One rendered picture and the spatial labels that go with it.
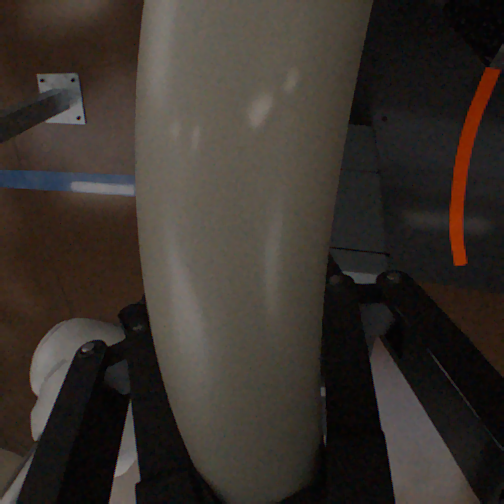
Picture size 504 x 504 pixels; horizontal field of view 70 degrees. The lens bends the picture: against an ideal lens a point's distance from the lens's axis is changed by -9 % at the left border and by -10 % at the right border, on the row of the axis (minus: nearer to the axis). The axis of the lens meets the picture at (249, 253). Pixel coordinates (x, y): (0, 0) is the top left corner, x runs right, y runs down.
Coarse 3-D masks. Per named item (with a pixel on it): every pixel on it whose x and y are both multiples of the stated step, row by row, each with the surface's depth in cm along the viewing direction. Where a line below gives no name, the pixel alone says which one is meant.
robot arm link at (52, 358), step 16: (80, 320) 55; (96, 320) 57; (48, 336) 53; (64, 336) 52; (80, 336) 52; (96, 336) 53; (112, 336) 54; (48, 352) 50; (64, 352) 50; (32, 368) 51; (48, 368) 49; (64, 368) 48; (32, 384) 50; (48, 384) 48; (48, 400) 46; (32, 416) 46; (48, 416) 44; (128, 416) 47; (32, 432) 46; (128, 432) 47; (32, 448) 43; (128, 448) 47; (128, 464) 47; (16, 480) 39; (0, 496) 37; (16, 496) 37
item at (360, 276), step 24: (384, 120) 119; (360, 144) 107; (360, 168) 93; (360, 192) 82; (336, 216) 74; (360, 216) 74; (384, 216) 75; (336, 240) 67; (360, 240) 67; (384, 240) 67; (360, 264) 62; (384, 264) 62
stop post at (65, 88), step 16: (48, 80) 138; (64, 80) 137; (48, 96) 130; (64, 96) 138; (80, 96) 139; (0, 112) 115; (16, 112) 116; (32, 112) 123; (48, 112) 131; (64, 112) 145; (80, 112) 143; (0, 128) 111; (16, 128) 118
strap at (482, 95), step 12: (492, 72) 102; (480, 84) 105; (492, 84) 104; (480, 96) 107; (480, 108) 109; (468, 120) 112; (468, 132) 114; (468, 144) 116; (456, 156) 119; (468, 156) 118; (456, 168) 121; (456, 180) 124; (456, 192) 126; (456, 204) 128; (456, 216) 131; (456, 228) 133; (456, 240) 136; (456, 252) 138; (456, 264) 141
